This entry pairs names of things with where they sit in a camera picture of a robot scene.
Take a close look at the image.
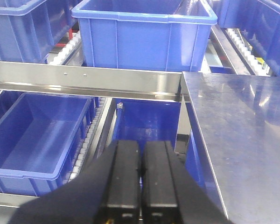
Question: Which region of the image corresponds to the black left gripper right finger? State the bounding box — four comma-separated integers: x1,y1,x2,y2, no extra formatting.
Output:
141,141,182,224

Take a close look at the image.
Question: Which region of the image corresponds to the white roller track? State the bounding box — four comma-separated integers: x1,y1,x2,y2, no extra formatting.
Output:
63,98,112,184
226,28,269,77
47,31,84,66

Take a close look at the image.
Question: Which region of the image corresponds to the blue plastic bin upper right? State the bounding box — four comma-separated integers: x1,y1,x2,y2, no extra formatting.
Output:
208,0,280,76

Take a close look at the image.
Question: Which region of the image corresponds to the blue plastic bin lower left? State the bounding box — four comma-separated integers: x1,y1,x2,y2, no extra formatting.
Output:
0,92,95,196

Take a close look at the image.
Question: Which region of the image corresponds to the blue plastic bin upper middle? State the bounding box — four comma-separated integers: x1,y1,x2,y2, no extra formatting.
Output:
72,0,217,72

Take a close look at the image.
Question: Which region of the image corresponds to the blue plastic bin upper left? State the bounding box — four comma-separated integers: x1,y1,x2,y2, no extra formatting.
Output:
0,0,79,63

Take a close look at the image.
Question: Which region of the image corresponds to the white lower roller track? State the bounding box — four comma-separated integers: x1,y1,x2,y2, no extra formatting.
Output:
63,98,112,184

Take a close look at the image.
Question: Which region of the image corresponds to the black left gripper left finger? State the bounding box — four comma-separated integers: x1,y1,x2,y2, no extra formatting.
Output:
94,140,140,224

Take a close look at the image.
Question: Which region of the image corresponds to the steel shelf front rail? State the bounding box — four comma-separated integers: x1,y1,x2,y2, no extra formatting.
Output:
0,62,189,102

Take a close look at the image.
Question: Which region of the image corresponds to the white roller track right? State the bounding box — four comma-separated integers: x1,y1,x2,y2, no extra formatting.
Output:
226,28,269,77

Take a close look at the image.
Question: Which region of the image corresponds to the blue plastic bin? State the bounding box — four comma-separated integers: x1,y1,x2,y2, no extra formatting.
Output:
0,92,95,196
208,0,280,76
0,0,79,63
72,0,217,72

